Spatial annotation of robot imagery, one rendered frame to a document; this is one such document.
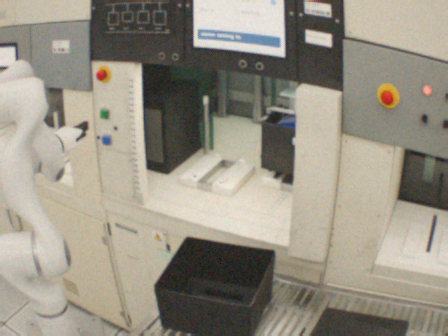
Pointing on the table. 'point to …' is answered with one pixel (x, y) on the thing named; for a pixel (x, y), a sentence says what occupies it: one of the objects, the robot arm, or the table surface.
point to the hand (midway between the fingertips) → (83, 127)
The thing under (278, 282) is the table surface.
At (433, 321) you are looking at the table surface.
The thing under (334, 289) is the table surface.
